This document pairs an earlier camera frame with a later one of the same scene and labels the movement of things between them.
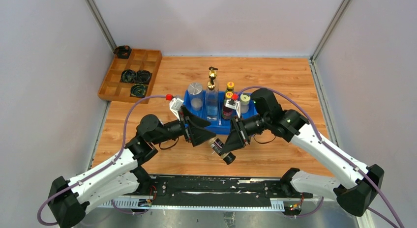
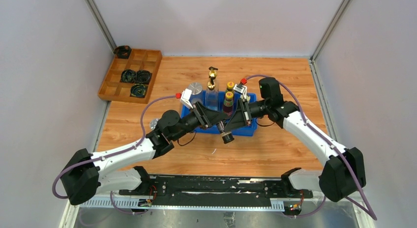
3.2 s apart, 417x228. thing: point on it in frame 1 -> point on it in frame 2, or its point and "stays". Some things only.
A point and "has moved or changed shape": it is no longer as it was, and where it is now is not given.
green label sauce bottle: x=227 y=112 stays
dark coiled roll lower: x=138 y=90 stays
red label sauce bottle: x=230 y=86 stays
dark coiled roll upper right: x=143 y=76 stays
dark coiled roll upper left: x=128 y=75 stays
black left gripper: x=197 y=136 -> x=208 y=117
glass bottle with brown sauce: x=212 y=74 stays
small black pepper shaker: x=216 y=144 has moved or changed shape
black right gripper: x=233 y=142 -> x=241 y=117
